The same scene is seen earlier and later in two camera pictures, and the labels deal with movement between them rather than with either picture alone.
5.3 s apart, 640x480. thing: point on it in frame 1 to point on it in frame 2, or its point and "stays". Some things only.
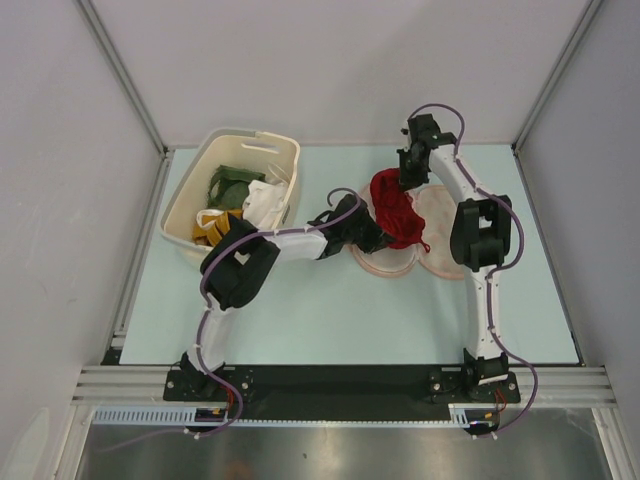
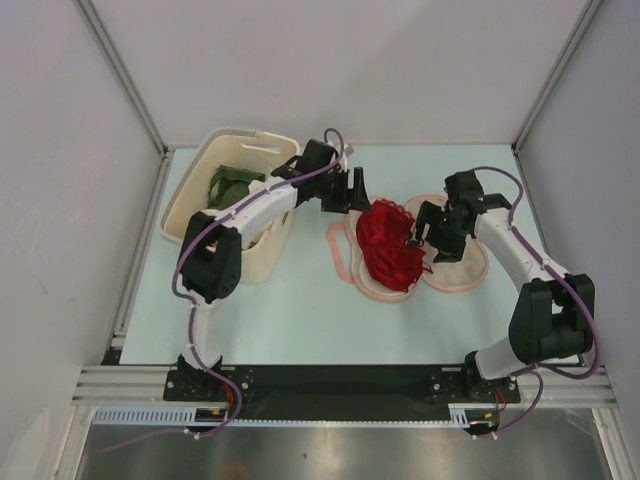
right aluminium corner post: [585, 21] stays
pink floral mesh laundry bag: [435, 204] to [465, 272]
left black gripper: [376, 239] to [358, 200]
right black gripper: [407, 181] to [448, 251]
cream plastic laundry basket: [274, 155] stays
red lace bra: [397, 214] to [383, 230]
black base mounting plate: [270, 394] stays
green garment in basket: [229, 187] stays
